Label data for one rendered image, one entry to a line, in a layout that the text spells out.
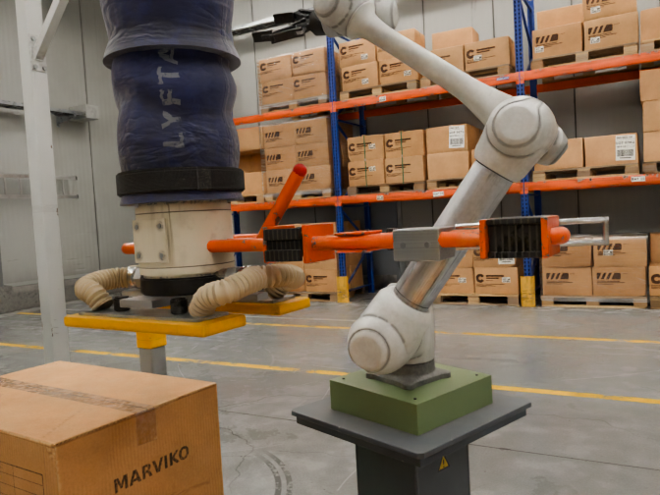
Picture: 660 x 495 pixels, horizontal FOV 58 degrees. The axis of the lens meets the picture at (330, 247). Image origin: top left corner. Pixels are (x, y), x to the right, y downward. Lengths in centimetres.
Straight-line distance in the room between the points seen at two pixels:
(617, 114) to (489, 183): 802
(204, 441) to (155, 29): 86
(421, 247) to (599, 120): 861
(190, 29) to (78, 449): 75
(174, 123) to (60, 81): 1166
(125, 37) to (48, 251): 342
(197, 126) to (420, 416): 92
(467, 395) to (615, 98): 795
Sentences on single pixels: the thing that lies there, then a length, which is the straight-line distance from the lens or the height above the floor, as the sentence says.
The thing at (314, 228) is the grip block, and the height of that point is 129.
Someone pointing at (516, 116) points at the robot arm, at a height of 150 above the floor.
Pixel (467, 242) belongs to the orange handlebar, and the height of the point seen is 127.
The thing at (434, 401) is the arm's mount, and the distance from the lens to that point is 160.
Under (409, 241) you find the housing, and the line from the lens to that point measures 83.
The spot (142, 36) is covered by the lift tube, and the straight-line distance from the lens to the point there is 106.
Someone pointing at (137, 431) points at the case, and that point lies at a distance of 127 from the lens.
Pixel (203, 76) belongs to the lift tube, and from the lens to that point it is 105.
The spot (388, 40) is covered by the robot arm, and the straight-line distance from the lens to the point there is 155.
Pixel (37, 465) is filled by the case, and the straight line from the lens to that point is 123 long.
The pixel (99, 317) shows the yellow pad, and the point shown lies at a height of 116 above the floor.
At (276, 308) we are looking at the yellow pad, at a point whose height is 115.
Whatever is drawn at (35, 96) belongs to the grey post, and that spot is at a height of 221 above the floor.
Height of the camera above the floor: 131
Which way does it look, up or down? 3 degrees down
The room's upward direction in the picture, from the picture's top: 3 degrees counter-clockwise
